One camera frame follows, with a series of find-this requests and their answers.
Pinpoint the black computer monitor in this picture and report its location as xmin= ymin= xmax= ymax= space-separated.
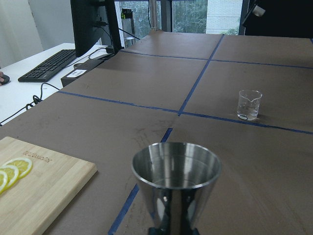
xmin=70 ymin=0 xmax=122 ymax=57

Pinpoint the water bottle green cap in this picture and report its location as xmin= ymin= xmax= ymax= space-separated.
xmin=121 ymin=8 xmax=136 ymax=48

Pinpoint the black computer mouse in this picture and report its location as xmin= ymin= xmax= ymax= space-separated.
xmin=0 ymin=74 xmax=10 ymax=86

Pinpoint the black box with label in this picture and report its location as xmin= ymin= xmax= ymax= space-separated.
xmin=61 ymin=59 xmax=104 ymax=87

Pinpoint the small glass beaker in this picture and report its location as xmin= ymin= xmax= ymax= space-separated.
xmin=237 ymin=90 xmax=263 ymax=121

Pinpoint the bamboo cutting board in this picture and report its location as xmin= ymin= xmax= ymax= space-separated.
xmin=0 ymin=137 xmax=97 ymax=235

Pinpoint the black keyboard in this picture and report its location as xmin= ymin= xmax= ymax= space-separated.
xmin=18 ymin=49 xmax=76 ymax=82

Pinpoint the steel jigger measuring cup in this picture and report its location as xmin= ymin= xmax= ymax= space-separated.
xmin=132 ymin=142 xmax=222 ymax=235

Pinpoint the lemon slice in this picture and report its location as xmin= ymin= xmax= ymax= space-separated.
xmin=0 ymin=165 xmax=20 ymax=190
xmin=4 ymin=157 xmax=33 ymax=179
xmin=0 ymin=170 xmax=8 ymax=193

